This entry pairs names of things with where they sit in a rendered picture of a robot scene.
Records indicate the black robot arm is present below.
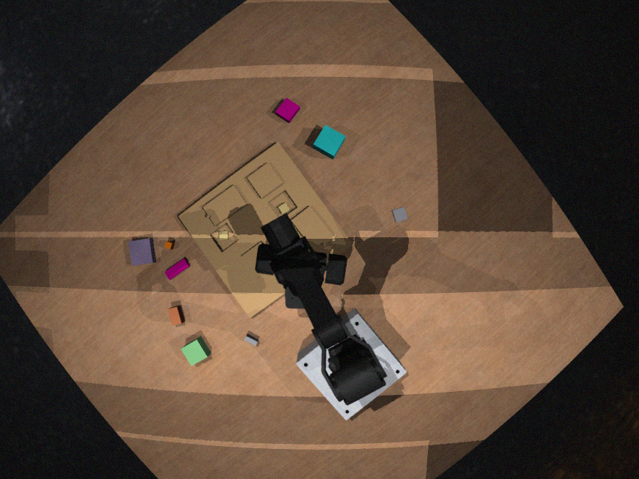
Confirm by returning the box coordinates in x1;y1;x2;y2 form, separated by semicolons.
261;213;387;405

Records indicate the teal block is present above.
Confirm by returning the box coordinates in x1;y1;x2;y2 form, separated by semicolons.
313;125;345;159

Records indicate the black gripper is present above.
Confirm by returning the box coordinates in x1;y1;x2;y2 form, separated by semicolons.
255;244;347;286

